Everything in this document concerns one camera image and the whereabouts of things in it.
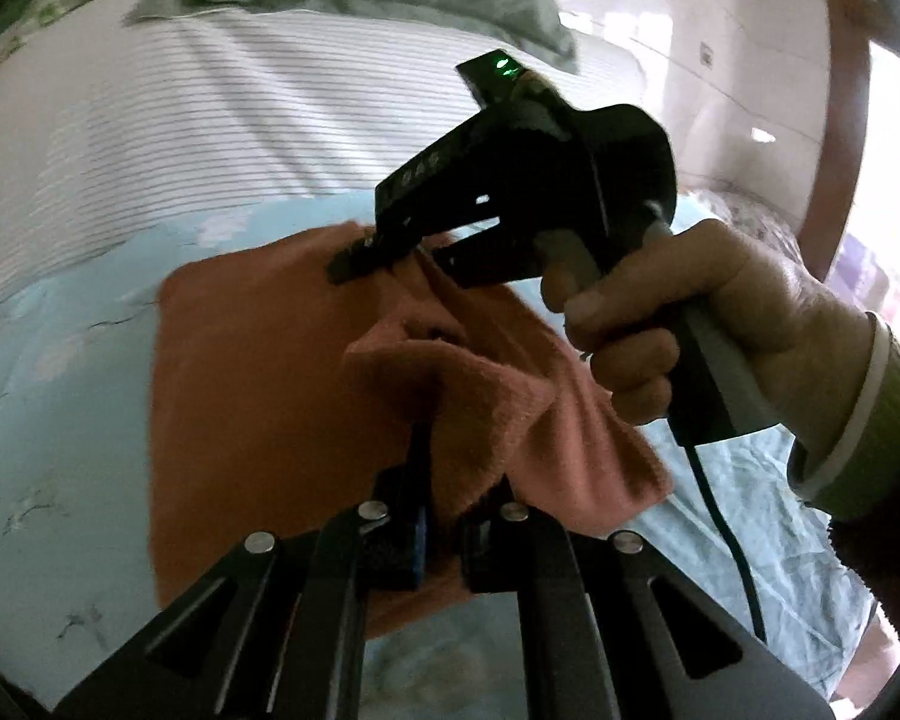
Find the grey sleeve forearm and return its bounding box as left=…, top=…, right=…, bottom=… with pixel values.
left=788, top=316, right=900, bottom=640

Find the white striped blanket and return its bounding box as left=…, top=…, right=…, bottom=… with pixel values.
left=0, top=11, right=494, bottom=298

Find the brown wooden door frame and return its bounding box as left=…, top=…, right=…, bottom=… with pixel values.
left=798, top=0, right=871, bottom=281

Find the person's right hand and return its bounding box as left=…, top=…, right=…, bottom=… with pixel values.
left=541, top=220, right=875, bottom=457

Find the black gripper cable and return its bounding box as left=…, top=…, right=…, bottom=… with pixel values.
left=679, top=442, right=769, bottom=646

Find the orange knit cloth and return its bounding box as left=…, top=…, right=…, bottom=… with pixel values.
left=149, top=223, right=671, bottom=605

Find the light blue floral bedsheet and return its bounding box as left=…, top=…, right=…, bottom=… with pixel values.
left=0, top=192, right=877, bottom=706

